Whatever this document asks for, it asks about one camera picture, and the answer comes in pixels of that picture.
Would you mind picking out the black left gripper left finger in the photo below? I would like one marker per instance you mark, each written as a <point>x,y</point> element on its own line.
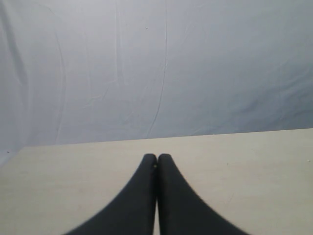
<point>132,211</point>

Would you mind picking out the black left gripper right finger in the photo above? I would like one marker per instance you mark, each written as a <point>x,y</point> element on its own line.
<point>181,211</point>

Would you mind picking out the grey backdrop cloth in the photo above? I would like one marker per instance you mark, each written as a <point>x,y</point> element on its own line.
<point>74,71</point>

